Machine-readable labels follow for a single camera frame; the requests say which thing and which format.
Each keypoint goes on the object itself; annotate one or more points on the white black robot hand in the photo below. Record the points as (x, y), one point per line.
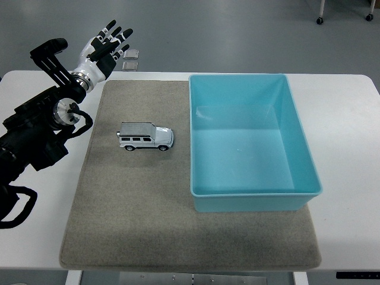
(92, 66)

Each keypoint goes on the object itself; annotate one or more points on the white toy car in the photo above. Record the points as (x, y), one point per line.
(154, 137)

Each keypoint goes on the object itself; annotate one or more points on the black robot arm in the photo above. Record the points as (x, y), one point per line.
(32, 133)

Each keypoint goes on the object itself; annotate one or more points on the blue plastic box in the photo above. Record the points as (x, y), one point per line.
(243, 157)

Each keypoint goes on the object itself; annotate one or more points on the beige felt mat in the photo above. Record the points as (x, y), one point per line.
(136, 207)

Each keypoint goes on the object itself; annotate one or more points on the white table leg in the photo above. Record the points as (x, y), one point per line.
(300, 279)
(73, 278)

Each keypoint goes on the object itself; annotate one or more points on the white cart leg with caster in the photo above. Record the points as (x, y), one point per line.
(320, 13)
(370, 13)

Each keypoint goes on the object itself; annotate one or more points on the grey metal plate with screws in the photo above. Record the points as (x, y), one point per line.
(193, 279)

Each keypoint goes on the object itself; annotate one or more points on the black table control panel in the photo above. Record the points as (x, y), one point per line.
(357, 275)

